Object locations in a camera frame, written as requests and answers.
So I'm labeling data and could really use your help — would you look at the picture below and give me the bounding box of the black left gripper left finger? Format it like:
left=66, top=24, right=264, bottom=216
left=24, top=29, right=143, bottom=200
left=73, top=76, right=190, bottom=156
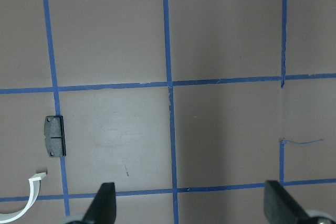
left=81, top=183, right=117, bottom=224

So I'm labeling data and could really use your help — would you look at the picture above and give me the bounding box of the white curved plastic part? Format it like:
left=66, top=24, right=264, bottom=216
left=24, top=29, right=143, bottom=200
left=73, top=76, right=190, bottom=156
left=1, top=172, right=47, bottom=223

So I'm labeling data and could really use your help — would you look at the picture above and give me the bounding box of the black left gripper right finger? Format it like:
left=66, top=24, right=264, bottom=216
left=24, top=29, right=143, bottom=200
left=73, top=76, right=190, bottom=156
left=264, top=180, right=309, bottom=224

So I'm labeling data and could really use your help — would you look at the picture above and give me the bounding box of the black brake pad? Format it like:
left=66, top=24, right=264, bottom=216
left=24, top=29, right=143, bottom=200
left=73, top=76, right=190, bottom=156
left=44, top=115, right=66, bottom=158

